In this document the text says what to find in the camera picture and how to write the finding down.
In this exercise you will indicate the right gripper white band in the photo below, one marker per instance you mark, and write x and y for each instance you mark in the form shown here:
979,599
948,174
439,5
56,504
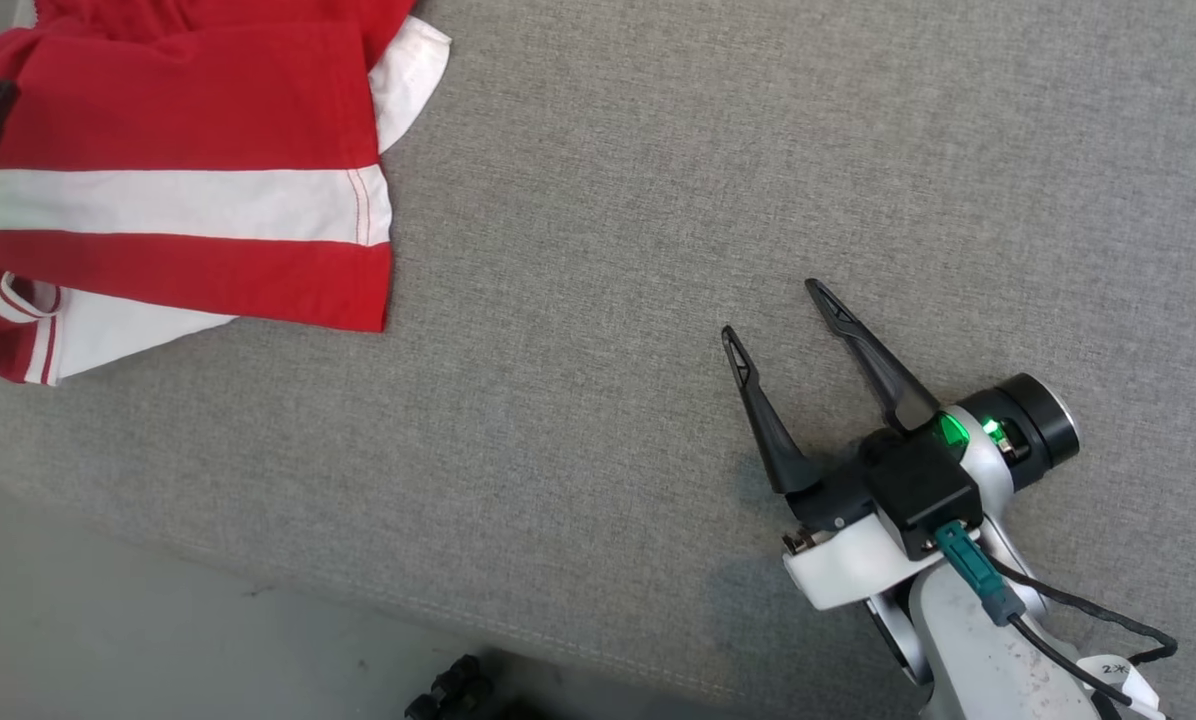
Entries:
848,575

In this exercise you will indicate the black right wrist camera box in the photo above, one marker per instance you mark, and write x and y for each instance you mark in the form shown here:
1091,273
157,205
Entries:
918,485

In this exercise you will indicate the red and white striped shirt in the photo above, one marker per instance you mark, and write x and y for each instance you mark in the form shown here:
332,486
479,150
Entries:
178,100

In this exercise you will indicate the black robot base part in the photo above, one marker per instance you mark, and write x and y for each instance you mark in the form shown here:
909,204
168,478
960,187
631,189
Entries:
453,690

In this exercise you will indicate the teal right camera connector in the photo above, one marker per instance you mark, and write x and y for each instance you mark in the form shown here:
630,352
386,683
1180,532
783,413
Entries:
973,575

